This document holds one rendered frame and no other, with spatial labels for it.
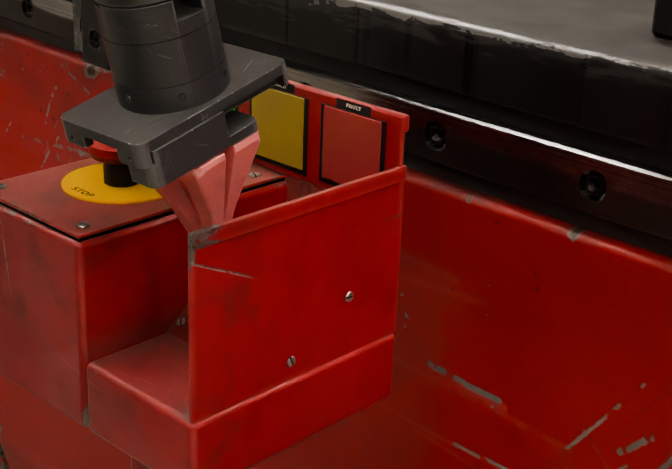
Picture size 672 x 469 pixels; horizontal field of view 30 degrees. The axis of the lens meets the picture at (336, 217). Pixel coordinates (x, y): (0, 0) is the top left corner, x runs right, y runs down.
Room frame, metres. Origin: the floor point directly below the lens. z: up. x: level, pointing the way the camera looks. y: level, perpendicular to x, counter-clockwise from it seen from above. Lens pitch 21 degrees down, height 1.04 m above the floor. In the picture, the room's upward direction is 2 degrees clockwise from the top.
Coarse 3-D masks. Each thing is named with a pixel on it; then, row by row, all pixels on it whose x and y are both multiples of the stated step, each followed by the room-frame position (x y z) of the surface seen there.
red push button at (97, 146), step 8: (96, 144) 0.70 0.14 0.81; (104, 144) 0.70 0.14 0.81; (96, 152) 0.69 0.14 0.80; (104, 152) 0.69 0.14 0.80; (112, 152) 0.69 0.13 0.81; (96, 160) 0.70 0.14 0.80; (104, 160) 0.69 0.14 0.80; (112, 160) 0.69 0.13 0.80; (104, 168) 0.70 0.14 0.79; (112, 168) 0.70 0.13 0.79; (120, 168) 0.70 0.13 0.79; (128, 168) 0.70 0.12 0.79; (104, 176) 0.70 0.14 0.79; (112, 176) 0.70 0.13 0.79; (120, 176) 0.70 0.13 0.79; (128, 176) 0.70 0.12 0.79; (112, 184) 0.70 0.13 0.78; (120, 184) 0.70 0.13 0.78; (128, 184) 0.70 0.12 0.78; (136, 184) 0.70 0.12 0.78
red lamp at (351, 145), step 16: (336, 112) 0.70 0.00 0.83; (336, 128) 0.70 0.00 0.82; (352, 128) 0.69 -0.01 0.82; (368, 128) 0.69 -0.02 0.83; (336, 144) 0.70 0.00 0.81; (352, 144) 0.69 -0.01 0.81; (368, 144) 0.68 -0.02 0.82; (336, 160) 0.70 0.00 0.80; (352, 160) 0.69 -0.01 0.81; (368, 160) 0.68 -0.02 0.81; (336, 176) 0.70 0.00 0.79; (352, 176) 0.69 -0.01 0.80
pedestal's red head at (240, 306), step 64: (320, 128) 0.71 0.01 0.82; (0, 192) 0.68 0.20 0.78; (64, 192) 0.69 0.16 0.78; (256, 192) 0.72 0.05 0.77; (320, 192) 0.62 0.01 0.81; (384, 192) 0.66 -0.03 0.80; (0, 256) 0.68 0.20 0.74; (64, 256) 0.63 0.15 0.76; (128, 256) 0.65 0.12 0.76; (192, 256) 0.56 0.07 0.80; (256, 256) 0.59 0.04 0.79; (320, 256) 0.63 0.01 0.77; (384, 256) 0.66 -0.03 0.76; (0, 320) 0.68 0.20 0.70; (64, 320) 0.63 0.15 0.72; (128, 320) 0.65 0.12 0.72; (192, 320) 0.56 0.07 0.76; (256, 320) 0.59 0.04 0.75; (320, 320) 0.63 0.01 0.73; (384, 320) 0.67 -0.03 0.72; (64, 384) 0.63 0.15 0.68; (128, 384) 0.60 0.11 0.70; (192, 384) 0.56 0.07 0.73; (256, 384) 0.59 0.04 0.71; (320, 384) 0.63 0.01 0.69; (384, 384) 0.67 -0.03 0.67; (128, 448) 0.59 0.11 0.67; (192, 448) 0.56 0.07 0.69; (256, 448) 0.59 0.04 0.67
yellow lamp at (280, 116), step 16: (256, 96) 0.75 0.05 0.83; (272, 96) 0.74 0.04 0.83; (288, 96) 0.73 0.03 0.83; (256, 112) 0.75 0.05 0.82; (272, 112) 0.74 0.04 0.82; (288, 112) 0.73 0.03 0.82; (272, 128) 0.74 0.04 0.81; (288, 128) 0.73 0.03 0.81; (272, 144) 0.74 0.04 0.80; (288, 144) 0.73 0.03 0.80; (288, 160) 0.73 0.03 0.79
